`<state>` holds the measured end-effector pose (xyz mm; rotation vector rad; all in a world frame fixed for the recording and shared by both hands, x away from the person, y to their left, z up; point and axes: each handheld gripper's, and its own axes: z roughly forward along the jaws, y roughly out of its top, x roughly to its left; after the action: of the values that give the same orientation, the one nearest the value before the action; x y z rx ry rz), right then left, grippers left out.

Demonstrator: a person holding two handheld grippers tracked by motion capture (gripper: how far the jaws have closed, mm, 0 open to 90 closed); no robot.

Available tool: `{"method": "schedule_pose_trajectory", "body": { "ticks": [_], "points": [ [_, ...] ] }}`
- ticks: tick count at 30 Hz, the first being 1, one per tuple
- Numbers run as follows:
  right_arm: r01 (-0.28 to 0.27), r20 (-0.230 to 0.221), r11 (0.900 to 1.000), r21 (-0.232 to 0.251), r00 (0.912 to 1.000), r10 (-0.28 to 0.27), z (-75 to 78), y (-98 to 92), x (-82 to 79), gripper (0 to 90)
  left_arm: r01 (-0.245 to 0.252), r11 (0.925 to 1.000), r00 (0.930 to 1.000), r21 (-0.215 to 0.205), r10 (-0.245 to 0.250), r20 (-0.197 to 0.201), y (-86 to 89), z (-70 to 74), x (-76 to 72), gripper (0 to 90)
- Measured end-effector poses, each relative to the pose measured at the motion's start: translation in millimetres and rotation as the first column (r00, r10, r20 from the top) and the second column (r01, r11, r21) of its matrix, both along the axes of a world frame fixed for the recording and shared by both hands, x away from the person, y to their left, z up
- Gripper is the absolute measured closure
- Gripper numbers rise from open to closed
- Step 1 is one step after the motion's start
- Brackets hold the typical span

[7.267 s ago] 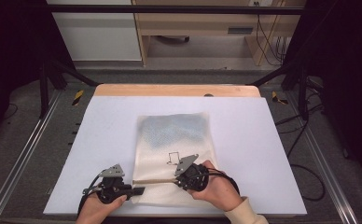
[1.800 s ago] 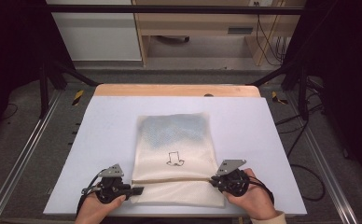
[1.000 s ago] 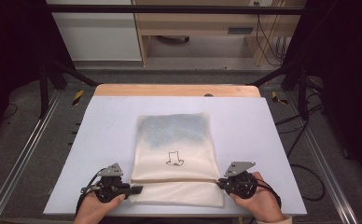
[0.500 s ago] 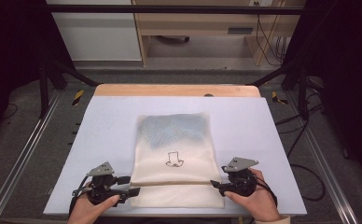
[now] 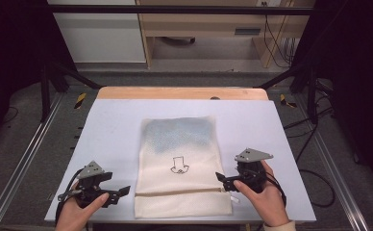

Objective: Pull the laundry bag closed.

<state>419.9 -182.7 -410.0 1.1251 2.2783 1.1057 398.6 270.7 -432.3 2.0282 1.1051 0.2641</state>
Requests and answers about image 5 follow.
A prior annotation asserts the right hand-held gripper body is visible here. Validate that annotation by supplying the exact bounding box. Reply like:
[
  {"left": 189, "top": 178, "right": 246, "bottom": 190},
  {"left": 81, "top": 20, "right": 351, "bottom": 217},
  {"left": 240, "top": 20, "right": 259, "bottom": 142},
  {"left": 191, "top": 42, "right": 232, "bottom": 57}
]
[{"left": 234, "top": 147, "right": 274, "bottom": 194}]

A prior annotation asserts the bundle of black wall cables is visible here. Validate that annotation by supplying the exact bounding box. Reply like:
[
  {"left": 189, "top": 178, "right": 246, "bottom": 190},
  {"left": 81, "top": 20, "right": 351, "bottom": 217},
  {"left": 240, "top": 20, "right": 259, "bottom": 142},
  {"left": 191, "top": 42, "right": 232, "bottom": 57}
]
[{"left": 261, "top": 1, "right": 297, "bottom": 68}]

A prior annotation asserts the black floor cable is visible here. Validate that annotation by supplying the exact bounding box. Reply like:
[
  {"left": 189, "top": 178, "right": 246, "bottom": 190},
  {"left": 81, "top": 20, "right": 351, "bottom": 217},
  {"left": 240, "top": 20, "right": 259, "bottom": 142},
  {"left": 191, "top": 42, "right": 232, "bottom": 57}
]
[{"left": 283, "top": 106, "right": 336, "bottom": 209}]

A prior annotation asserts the aluminium floor rail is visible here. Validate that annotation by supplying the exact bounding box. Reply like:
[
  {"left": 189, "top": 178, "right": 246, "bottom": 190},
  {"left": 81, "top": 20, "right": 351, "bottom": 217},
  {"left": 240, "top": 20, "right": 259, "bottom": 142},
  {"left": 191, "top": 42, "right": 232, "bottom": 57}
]
[
  {"left": 0, "top": 92, "right": 65, "bottom": 231},
  {"left": 293, "top": 95, "right": 370, "bottom": 231}
]

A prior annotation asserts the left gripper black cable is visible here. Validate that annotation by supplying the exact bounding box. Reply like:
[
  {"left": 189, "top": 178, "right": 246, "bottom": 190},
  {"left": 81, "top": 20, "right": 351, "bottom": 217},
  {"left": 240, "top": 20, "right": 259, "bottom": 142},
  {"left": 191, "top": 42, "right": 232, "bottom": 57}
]
[{"left": 55, "top": 167, "right": 84, "bottom": 226}]

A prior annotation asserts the black curtain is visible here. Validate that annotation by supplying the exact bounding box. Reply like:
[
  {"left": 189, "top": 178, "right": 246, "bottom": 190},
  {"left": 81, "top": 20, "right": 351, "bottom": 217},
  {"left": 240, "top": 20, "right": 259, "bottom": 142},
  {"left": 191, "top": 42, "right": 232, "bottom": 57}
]
[
  {"left": 0, "top": 0, "right": 77, "bottom": 156},
  {"left": 290, "top": 0, "right": 373, "bottom": 194}
]

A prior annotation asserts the cream mesh laundry bag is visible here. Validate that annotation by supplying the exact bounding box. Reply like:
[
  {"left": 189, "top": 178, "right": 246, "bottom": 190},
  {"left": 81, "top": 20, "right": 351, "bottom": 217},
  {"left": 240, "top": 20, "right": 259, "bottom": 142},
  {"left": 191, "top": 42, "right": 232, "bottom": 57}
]
[{"left": 134, "top": 115, "right": 241, "bottom": 219}]

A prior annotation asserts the black metal frame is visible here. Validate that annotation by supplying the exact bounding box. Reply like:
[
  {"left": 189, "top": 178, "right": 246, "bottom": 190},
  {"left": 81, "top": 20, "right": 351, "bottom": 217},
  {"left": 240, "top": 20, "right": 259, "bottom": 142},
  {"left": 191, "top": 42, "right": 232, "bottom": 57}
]
[{"left": 39, "top": 4, "right": 321, "bottom": 125}]

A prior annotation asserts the light wooden desk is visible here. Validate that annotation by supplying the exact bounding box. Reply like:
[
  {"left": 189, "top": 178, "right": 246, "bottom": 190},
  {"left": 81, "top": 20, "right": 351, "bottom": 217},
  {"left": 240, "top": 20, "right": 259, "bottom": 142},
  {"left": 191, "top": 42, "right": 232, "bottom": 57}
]
[{"left": 135, "top": 0, "right": 317, "bottom": 69}]

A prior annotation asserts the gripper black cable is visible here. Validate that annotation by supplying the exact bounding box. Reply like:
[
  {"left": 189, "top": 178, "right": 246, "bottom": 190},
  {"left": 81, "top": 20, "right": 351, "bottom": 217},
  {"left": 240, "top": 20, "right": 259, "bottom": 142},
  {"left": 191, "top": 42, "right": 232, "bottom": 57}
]
[
  {"left": 263, "top": 173, "right": 287, "bottom": 209},
  {"left": 55, "top": 167, "right": 84, "bottom": 226}
]

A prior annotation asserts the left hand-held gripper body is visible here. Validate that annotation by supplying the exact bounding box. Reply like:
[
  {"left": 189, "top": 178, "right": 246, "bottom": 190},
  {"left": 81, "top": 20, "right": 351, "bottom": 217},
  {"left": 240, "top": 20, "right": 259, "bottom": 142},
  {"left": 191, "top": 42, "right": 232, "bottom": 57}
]
[{"left": 74, "top": 160, "right": 122, "bottom": 209}]

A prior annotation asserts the wooden table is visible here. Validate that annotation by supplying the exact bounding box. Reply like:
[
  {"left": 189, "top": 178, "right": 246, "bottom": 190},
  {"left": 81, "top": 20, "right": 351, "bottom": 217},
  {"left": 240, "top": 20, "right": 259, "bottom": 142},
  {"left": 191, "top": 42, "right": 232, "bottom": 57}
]
[{"left": 96, "top": 86, "right": 269, "bottom": 101}]

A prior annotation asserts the white cabinet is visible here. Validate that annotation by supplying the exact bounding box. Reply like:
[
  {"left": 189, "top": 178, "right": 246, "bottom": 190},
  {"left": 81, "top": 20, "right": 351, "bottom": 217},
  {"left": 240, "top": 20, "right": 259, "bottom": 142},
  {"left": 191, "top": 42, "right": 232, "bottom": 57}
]
[{"left": 47, "top": 0, "right": 147, "bottom": 64}]

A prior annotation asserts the white table mat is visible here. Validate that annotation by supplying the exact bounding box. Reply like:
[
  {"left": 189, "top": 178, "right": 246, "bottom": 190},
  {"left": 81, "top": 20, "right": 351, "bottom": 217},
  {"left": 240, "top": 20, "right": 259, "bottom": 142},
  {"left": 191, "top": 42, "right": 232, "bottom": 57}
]
[{"left": 44, "top": 98, "right": 317, "bottom": 224}]

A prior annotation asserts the person's left hand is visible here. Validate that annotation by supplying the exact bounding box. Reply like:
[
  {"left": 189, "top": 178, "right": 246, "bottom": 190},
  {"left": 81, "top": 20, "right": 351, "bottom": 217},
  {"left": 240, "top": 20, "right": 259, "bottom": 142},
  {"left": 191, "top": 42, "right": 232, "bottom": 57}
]
[{"left": 54, "top": 192, "right": 111, "bottom": 231}]

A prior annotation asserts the yellow black tape piece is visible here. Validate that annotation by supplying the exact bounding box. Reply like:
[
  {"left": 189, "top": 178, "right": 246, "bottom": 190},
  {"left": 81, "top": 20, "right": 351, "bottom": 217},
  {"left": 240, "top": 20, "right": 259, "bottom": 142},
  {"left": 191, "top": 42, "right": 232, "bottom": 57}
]
[
  {"left": 74, "top": 92, "right": 87, "bottom": 110},
  {"left": 279, "top": 93, "right": 298, "bottom": 109}
]

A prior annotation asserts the person's right hand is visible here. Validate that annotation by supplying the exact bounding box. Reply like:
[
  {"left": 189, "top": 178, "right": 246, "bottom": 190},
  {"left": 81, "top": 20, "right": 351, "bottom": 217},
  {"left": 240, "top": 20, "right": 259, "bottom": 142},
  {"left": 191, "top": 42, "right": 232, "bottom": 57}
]
[{"left": 233, "top": 160, "right": 291, "bottom": 228}]

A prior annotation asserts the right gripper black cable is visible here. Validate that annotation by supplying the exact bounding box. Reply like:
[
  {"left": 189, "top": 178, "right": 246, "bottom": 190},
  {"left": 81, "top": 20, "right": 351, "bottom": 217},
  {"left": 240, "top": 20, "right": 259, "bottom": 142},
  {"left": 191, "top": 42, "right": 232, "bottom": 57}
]
[{"left": 263, "top": 173, "right": 287, "bottom": 209}]

